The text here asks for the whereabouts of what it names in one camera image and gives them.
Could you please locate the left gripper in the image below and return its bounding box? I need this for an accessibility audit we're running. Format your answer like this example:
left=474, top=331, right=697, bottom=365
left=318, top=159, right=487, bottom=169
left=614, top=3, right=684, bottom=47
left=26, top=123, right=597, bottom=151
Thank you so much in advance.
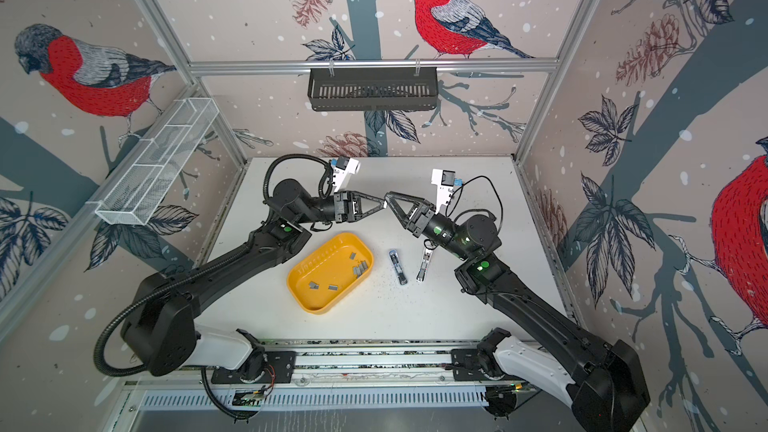
left=294, top=193, right=384, bottom=228

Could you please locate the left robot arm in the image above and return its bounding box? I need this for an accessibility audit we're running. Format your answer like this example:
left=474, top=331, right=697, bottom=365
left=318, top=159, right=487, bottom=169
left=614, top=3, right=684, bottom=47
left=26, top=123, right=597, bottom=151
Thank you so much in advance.
left=93, top=154, right=386, bottom=382

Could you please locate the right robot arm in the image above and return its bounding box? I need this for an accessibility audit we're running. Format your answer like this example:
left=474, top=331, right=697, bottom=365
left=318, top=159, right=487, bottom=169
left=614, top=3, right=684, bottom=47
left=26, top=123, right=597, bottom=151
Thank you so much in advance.
left=385, top=191, right=650, bottom=431

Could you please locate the yellow plastic tray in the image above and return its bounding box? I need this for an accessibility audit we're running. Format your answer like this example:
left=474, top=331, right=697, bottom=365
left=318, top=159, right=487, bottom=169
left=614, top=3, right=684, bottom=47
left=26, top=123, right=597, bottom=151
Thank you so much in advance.
left=286, top=232, right=374, bottom=315

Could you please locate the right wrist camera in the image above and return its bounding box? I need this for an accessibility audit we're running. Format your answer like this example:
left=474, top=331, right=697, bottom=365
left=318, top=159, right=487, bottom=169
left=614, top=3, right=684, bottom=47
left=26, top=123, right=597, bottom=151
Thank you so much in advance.
left=431, top=169, right=463, bottom=213

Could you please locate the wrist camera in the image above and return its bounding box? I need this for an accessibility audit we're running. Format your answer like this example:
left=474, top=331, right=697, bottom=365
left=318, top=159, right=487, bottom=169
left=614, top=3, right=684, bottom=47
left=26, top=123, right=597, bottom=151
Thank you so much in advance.
left=330, top=156, right=360, bottom=193
left=431, top=169, right=463, bottom=213

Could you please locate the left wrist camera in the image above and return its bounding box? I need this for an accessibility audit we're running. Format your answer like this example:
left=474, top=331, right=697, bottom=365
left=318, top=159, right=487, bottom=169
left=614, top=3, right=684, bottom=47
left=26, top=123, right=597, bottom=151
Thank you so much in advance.
left=330, top=156, right=360, bottom=193

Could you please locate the black wall basket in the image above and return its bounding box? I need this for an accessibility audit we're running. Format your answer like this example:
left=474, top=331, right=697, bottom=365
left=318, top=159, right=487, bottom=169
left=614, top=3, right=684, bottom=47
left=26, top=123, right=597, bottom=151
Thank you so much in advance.
left=307, top=67, right=439, bottom=112

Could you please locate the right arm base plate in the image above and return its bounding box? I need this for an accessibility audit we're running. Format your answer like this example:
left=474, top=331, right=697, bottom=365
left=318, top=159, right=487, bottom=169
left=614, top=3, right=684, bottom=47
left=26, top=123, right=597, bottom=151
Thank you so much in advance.
left=446, top=348, right=497, bottom=382

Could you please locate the aluminium mounting rail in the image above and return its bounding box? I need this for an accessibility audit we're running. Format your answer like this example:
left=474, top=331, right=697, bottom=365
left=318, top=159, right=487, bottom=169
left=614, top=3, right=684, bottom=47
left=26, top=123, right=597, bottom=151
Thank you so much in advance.
left=124, top=339, right=619, bottom=391

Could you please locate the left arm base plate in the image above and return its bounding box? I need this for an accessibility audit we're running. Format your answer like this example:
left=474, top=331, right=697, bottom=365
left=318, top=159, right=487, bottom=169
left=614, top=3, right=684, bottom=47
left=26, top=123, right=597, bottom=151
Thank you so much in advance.
left=211, top=351, right=297, bottom=385

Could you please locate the white wire mesh shelf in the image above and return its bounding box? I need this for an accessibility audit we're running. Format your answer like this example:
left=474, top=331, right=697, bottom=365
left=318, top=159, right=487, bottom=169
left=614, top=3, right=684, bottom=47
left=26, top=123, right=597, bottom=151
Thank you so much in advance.
left=95, top=97, right=219, bottom=225

